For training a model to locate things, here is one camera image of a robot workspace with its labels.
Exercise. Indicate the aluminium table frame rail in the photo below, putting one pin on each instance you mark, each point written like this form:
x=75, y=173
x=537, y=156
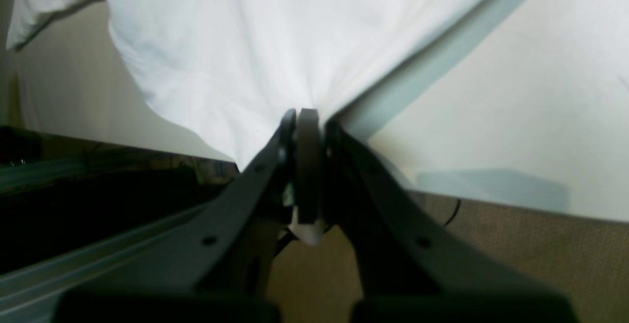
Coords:
x=66, y=220

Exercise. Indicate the white T-shirt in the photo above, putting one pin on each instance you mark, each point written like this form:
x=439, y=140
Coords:
x=227, y=70

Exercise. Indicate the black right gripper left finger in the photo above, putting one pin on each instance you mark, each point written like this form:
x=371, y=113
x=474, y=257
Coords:
x=215, y=267

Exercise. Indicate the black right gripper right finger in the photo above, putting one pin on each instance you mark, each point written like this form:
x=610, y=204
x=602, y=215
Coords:
x=412, y=269

